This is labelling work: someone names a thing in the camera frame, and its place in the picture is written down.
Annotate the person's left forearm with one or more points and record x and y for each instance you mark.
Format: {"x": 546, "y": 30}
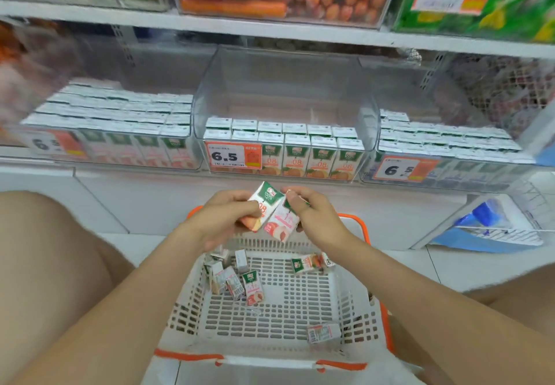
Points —
{"x": 108, "y": 319}

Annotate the person's left leg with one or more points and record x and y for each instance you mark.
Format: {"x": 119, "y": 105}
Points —
{"x": 43, "y": 267}

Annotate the person's left hand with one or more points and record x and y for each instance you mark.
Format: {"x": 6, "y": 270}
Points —
{"x": 217, "y": 220}

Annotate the person's right leg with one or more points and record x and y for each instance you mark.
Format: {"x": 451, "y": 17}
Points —
{"x": 520, "y": 298}

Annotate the person's leg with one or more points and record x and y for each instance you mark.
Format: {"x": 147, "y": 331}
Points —
{"x": 520, "y": 298}
{"x": 43, "y": 267}

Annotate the person's right hand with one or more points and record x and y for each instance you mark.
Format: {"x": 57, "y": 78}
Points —
{"x": 323, "y": 220}

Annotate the person's right forearm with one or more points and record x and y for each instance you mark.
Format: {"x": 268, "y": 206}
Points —
{"x": 433, "y": 319}

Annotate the blue plastic packet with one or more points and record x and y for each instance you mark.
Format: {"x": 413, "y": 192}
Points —
{"x": 479, "y": 213}

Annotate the juice carton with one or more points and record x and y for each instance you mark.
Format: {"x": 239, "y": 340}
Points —
{"x": 264, "y": 198}
{"x": 279, "y": 224}

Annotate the bin of juice cartons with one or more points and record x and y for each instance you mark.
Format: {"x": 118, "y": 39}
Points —
{"x": 108, "y": 112}
{"x": 282, "y": 155}
{"x": 455, "y": 142}

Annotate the pile of small juice cartons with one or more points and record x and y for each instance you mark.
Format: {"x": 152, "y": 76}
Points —
{"x": 234, "y": 280}

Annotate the stack of pink snack packets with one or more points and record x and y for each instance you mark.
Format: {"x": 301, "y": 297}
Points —
{"x": 26, "y": 68}

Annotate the stack of green packets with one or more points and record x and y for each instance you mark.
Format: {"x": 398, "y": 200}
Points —
{"x": 520, "y": 8}

